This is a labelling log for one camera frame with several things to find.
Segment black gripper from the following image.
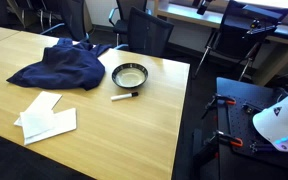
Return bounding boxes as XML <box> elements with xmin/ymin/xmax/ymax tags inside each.
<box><xmin>196</xmin><ymin>0</ymin><xmax>216</xmax><ymax>16</ymax></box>

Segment white marker with black cap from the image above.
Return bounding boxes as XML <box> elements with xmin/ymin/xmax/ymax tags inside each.
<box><xmin>110</xmin><ymin>91</ymin><xmax>139</xmax><ymax>102</ymax></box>

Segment black mesh office chair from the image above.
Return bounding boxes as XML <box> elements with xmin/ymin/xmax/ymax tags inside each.
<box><xmin>114</xmin><ymin>6</ymin><xmax>175</xmax><ymax>58</ymax></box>

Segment black device on chair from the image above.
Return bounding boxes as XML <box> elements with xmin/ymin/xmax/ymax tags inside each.
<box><xmin>246</xmin><ymin>19</ymin><xmax>279</xmax><ymax>36</ymax></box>

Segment black chair with blue armrests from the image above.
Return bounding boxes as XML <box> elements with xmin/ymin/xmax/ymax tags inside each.
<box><xmin>108</xmin><ymin>0</ymin><xmax>152</xmax><ymax>46</ymax></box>

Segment light wooden desk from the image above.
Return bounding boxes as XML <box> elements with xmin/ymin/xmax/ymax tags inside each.
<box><xmin>153</xmin><ymin>0</ymin><xmax>288</xmax><ymax>86</ymax></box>

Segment black clamp with orange tips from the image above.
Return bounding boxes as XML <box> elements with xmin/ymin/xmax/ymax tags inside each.
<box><xmin>202</xmin><ymin>94</ymin><xmax>237</xmax><ymax>120</ymax></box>
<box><xmin>193</xmin><ymin>130</ymin><xmax>244</xmax><ymax>162</ymax></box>

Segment navy blue cloth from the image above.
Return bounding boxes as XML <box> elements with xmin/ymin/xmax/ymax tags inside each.
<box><xmin>6</xmin><ymin>37</ymin><xmax>113</xmax><ymax>91</ymax></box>

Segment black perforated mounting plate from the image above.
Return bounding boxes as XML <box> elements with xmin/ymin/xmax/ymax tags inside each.
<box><xmin>216</xmin><ymin>77</ymin><xmax>288</xmax><ymax>180</ymax></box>

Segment wide white paper sheet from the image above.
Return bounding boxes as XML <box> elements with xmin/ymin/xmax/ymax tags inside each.
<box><xmin>23</xmin><ymin>107</ymin><xmax>78</xmax><ymax>146</ymax></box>

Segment dark metal-legged chairs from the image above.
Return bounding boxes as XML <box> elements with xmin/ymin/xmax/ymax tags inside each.
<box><xmin>0</xmin><ymin>0</ymin><xmax>60</xmax><ymax>33</ymax></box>

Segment long white paper sheet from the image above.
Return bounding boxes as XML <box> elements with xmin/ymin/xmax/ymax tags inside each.
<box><xmin>13</xmin><ymin>90</ymin><xmax>63</xmax><ymax>127</ymax></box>

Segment white paper napkin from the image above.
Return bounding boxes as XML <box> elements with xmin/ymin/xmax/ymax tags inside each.
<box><xmin>19</xmin><ymin>109</ymin><xmax>57</xmax><ymax>139</ymax></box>

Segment small black bracket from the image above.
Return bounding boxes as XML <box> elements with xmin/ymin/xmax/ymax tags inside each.
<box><xmin>242</xmin><ymin>103</ymin><xmax>262</xmax><ymax>115</ymax></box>

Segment dark chair with chrome frame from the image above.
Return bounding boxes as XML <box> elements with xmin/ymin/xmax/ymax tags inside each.
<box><xmin>39</xmin><ymin>0</ymin><xmax>90</xmax><ymax>43</ymax></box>

